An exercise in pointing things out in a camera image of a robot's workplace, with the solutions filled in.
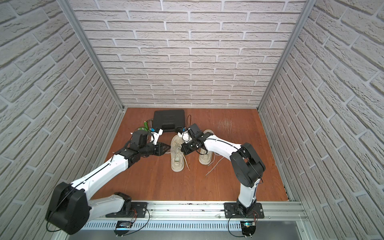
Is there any corner aluminium post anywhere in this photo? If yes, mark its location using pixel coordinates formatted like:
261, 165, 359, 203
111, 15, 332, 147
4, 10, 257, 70
58, 0, 124, 111
258, 0, 316, 112

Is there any aluminium front rail frame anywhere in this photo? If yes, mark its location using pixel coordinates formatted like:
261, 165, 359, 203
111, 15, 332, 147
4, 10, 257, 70
50, 200, 319, 240

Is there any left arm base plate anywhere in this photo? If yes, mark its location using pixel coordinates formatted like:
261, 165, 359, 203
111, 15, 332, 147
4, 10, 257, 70
108, 202, 148, 218

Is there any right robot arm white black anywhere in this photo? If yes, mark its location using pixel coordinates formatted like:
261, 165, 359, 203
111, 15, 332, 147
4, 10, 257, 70
178, 124, 266, 217

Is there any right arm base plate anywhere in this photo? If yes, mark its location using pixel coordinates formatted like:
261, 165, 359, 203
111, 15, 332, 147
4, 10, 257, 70
224, 201, 265, 219

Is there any green handled tool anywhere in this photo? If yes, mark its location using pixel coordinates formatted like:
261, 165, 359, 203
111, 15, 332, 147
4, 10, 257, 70
140, 120, 152, 132

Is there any right corner aluminium post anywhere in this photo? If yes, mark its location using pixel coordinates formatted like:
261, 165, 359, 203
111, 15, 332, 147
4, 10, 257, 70
258, 0, 316, 112

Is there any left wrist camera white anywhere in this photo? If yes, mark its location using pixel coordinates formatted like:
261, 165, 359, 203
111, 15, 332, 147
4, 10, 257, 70
150, 128, 163, 145

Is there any right controller board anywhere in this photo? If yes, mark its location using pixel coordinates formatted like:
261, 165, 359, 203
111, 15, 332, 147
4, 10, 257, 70
240, 221, 257, 238

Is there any black plastic tool case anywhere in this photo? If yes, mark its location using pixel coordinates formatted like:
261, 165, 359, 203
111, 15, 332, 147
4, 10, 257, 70
152, 110, 186, 133

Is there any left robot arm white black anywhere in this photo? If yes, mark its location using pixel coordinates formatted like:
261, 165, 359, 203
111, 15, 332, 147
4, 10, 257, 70
45, 129, 171, 235

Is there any left controller board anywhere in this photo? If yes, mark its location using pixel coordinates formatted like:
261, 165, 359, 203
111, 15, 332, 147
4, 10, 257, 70
114, 221, 134, 237

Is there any beige sneaker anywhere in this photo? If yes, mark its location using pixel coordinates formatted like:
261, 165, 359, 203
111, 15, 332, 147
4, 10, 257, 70
199, 149, 224, 178
170, 135, 190, 172

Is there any controller board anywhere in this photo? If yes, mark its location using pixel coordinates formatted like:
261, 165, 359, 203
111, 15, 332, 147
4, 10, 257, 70
114, 221, 134, 237
240, 221, 257, 238

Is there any left corner aluminium post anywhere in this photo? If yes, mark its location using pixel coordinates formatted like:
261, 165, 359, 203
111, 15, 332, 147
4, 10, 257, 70
58, 0, 124, 111

